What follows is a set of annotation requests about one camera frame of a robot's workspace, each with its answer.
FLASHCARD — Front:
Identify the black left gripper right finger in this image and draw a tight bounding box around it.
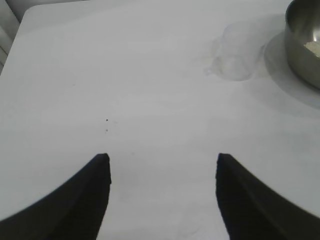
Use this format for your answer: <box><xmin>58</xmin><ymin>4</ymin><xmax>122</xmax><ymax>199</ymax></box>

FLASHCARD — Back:
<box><xmin>216</xmin><ymin>152</ymin><xmax>320</xmax><ymax>240</ymax></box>

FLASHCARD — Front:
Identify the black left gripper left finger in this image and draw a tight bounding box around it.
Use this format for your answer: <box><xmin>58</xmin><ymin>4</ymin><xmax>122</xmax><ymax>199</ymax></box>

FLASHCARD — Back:
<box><xmin>0</xmin><ymin>152</ymin><xmax>112</xmax><ymax>240</ymax></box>

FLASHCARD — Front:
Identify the clear plastic measuring cup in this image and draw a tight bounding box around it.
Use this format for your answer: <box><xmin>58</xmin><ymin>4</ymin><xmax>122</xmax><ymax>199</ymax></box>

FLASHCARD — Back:
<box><xmin>204</xmin><ymin>21</ymin><xmax>266</xmax><ymax>82</ymax></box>

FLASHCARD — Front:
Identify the stainless steel mixing bowl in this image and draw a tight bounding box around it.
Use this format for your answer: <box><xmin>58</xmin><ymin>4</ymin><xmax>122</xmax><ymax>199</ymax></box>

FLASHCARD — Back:
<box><xmin>284</xmin><ymin>0</ymin><xmax>320</xmax><ymax>90</ymax></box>

